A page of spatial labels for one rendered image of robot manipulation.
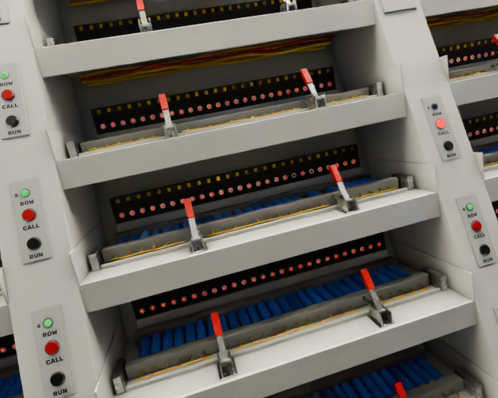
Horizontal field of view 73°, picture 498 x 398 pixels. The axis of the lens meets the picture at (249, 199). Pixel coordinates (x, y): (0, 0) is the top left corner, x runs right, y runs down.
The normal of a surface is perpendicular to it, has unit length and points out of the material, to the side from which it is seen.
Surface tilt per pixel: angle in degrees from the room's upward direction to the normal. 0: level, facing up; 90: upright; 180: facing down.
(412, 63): 90
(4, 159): 90
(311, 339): 19
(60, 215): 90
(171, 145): 109
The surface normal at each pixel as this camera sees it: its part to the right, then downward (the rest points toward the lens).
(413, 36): 0.13, -0.17
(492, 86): 0.21, 0.15
